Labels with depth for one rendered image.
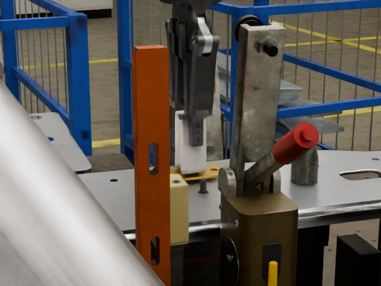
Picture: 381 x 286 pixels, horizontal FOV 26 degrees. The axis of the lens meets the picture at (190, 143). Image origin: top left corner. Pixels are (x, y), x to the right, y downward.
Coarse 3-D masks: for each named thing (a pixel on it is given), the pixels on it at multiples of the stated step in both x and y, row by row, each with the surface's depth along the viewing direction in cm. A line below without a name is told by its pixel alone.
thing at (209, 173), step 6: (180, 168) 100; (210, 168) 100; (216, 168) 100; (180, 174) 98; (186, 174) 98; (192, 174) 98; (198, 174) 98; (204, 174) 98; (210, 174) 98; (216, 174) 98
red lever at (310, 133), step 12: (300, 132) 66; (312, 132) 66; (276, 144) 70; (288, 144) 67; (300, 144) 66; (312, 144) 66; (264, 156) 74; (276, 156) 70; (288, 156) 69; (300, 156) 69; (252, 168) 76; (264, 168) 74; (276, 168) 73; (252, 180) 77
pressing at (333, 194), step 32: (224, 160) 106; (320, 160) 106; (352, 160) 106; (96, 192) 94; (128, 192) 94; (192, 192) 94; (288, 192) 94; (320, 192) 94; (352, 192) 94; (128, 224) 85; (192, 224) 84; (320, 224) 88
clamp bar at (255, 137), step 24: (240, 24) 74; (240, 48) 74; (264, 48) 72; (240, 72) 74; (264, 72) 74; (240, 96) 75; (264, 96) 75; (240, 120) 76; (264, 120) 76; (240, 144) 76; (264, 144) 77; (240, 168) 78; (240, 192) 79
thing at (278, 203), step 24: (264, 192) 80; (240, 216) 75; (264, 216) 75; (288, 216) 75; (240, 240) 75; (264, 240) 75; (288, 240) 76; (240, 264) 76; (264, 264) 76; (288, 264) 77
